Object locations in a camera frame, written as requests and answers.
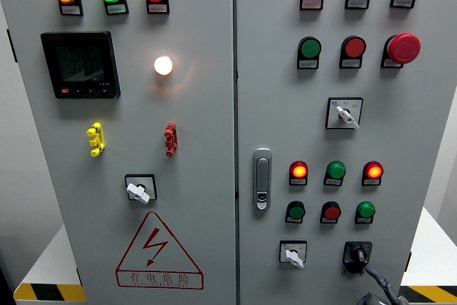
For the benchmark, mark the small label plate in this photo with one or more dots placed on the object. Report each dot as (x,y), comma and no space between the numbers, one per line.
(71,9)
(356,3)
(297,182)
(328,220)
(307,64)
(350,63)
(311,4)
(116,8)
(292,220)
(370,182)
(387,63)
(332,182)
(158,8)
(363,220)
(401,2)

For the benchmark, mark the large red stop button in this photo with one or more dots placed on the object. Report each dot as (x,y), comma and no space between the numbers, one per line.
(404,48)

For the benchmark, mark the silver door lock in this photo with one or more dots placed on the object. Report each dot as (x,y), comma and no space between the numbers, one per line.
(262,176)

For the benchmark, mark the white lamp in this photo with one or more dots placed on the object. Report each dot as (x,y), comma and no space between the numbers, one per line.
(163,65)

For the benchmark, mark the small green lamp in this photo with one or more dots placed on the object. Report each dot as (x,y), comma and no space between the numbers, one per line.
(336,170)
(366,210)

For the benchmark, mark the black cabinet hinge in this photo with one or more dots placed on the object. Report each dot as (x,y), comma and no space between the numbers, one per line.
(11,45)
(408,262)
(79,277)

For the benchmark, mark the flat green push button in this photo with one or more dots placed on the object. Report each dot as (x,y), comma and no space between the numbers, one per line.
(310,47)

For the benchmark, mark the small red lamp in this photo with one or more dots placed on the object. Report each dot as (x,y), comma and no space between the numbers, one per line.
(373,171)
(299,170)

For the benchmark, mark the flat red push button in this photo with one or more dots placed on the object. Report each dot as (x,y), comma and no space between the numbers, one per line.
(354,47)

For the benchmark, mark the black yellow striped tape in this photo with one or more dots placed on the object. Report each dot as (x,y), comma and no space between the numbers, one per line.
(50,293)
(428,294)

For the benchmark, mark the black display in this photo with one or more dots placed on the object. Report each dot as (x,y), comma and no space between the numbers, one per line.
(80,65)

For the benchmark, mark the small red push button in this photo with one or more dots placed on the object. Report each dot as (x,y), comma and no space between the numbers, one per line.
(332,211)

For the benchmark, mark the pale grey cabinet door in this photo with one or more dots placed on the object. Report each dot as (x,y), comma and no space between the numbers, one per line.
(392,133)
(200,123)

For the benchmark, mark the red warning triangle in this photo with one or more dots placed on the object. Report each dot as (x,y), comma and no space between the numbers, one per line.
(159,278)

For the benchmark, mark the small green push button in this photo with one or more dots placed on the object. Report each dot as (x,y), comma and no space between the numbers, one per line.
(296,211)

